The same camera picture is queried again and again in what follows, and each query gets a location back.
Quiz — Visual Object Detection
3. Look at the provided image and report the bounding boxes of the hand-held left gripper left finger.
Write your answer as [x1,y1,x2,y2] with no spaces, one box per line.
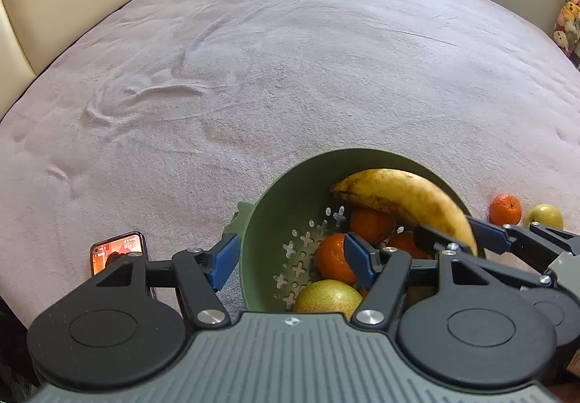
[94,233,242,332]

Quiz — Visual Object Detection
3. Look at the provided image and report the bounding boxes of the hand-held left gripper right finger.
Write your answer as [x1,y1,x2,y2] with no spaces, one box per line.
[343,233,523,332]

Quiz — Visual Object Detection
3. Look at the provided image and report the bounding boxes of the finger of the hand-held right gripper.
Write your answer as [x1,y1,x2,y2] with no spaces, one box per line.
[414,223,552,291]
[468,216,580,273]

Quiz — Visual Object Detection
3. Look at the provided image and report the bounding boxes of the large yellow-green orange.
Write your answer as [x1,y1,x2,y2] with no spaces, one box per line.
[294,280,363,322]

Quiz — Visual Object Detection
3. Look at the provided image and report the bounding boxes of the yellow banana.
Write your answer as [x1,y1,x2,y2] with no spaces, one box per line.
[330,168,479,256]

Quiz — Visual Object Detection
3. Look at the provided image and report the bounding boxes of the green plastic colander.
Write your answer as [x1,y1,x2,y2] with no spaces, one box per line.
[222,148,488,322]

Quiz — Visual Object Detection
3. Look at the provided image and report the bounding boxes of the small yellow-green orange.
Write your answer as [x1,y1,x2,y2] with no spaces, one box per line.
[524,203,565,231]

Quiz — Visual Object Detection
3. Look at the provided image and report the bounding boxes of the smartphone with lit screen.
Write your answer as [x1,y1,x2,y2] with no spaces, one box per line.
[90,231,150,277]

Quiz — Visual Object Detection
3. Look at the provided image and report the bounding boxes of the hanging plush toys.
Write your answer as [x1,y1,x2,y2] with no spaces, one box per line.
[554,0,580,60]

